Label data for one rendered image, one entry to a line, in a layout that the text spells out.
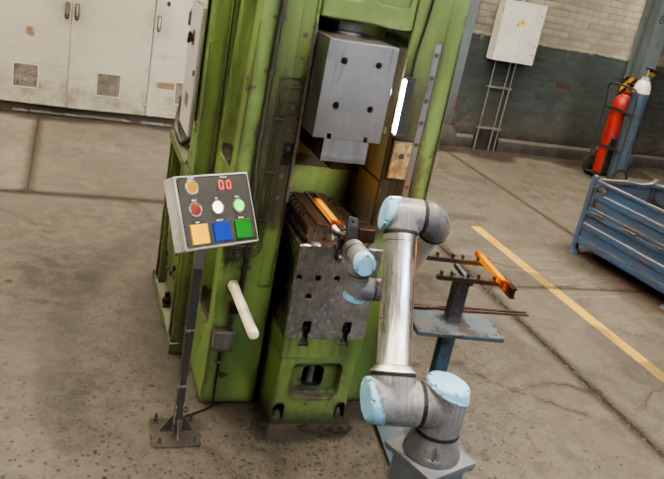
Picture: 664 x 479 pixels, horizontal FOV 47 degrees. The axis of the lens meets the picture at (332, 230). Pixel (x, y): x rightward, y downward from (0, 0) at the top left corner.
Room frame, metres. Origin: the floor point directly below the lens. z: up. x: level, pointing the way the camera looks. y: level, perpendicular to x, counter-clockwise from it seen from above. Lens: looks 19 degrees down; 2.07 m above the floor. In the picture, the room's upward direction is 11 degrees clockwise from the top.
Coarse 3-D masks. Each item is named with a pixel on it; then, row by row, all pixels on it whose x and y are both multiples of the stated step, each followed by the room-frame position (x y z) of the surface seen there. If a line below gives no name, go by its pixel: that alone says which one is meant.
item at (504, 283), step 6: (480, 252) 3.32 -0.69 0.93; (480, 258) 3.25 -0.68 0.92; (486, 258) 3.25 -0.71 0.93; (486, 264) 3.18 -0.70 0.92; (492, 270) 3.12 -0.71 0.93; (492, 276) 3.10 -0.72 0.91; (498, 276) 3.06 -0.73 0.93; (498, 282) 3.03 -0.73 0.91; (504, 282) 2.99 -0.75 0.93; (510, 282) 2.97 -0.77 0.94; (504, 288) 2.98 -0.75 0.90; (510, 288) 2.94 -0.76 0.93; (516, 288) 2.92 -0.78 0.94; (510, 294) 2.92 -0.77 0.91
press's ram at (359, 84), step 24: (336, 48) 3.06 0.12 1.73; (360, 48) 3.10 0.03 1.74; (384, 48) 3.14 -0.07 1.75; (312, 72) 3.18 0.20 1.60; (336, 72) 3.07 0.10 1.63; (360, 72) 3.11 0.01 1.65; (384, 72) 3.14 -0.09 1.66; (312, 96) 3.13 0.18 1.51; (336, 96) 3.08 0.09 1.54; (360, 96) 3.11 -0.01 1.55; (384, 96) 3.15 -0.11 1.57; (312, 120) 3.08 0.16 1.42; (336, 120) 3.08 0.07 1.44; (360, 120) 3.12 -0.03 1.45
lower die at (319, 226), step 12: (312, 192) 3.50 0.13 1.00; (312, 204) 3.33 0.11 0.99; (300, 216) 3.17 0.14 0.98; (312, 216) 3.17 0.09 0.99; (324, 216) 3.18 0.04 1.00; (336, 216) 3.23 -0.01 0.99; (312, 228) 3.08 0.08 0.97; (324, 228) 3.10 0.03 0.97; (324, 240) 3.10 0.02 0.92; (336, 240) 3.12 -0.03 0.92
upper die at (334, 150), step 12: (300, 132) 3.37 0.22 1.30; (312, 144) 3.19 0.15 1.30; (324, 144) 3.07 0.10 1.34; (336, 144) 3.09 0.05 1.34; (348, 144) 3.11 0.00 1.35; (360, 144) 3.13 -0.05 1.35; (324, 156) 3.08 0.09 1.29; (336, 156) 3.09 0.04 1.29; (348, 156) 3.11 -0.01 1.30; (360, 156) 3.13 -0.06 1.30
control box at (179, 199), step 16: (192, 176) 2.75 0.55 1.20; (208, 176) 2.80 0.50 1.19; (224, 176) 2.85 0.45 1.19; (240, 176) 2.91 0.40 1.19; (176, 192) 2.67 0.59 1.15; (208, 192) 2.77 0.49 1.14; (224, 192) 2.82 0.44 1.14; (240, 192) 2.87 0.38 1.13; (176, 208) 2.66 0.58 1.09; (208, 208) 2.74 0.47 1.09; (224, 208) 2.79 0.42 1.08; (176, 224) 2.65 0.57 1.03; (192, 224) 2.66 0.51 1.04; (208, 224) 2.71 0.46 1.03; (176, 240) 2.65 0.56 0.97; (240, 240) 2.78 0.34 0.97; (256, 240) 2.83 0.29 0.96
